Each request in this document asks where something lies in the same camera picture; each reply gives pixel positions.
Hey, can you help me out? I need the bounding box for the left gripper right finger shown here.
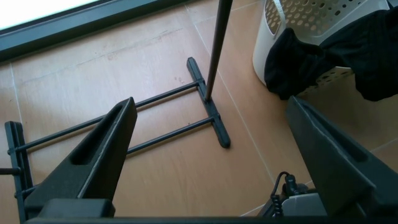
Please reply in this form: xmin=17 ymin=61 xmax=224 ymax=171
xmin=285 ymin=95 xmax=398 ymax=218

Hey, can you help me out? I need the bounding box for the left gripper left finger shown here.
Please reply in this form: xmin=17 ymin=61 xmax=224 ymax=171
xmin=24 ymin=97 xmax=138 ymax=218

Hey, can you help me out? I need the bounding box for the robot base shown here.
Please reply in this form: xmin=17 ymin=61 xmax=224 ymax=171
xmin=257 ymin=182 xmax=331 ymax=218

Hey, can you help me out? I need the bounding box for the black clothes rack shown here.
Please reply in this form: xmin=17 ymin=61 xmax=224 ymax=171
xmin=0 ymin=0 xmax=234 ymax=223

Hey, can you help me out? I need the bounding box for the white laundry basket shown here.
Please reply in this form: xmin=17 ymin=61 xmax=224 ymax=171
xmin=252 ymin=0 xmax=392 ymax=96

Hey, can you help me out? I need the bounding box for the black cable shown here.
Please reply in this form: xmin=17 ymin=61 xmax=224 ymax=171
xmin=269 ymin=171 xmax=300 ymax=218

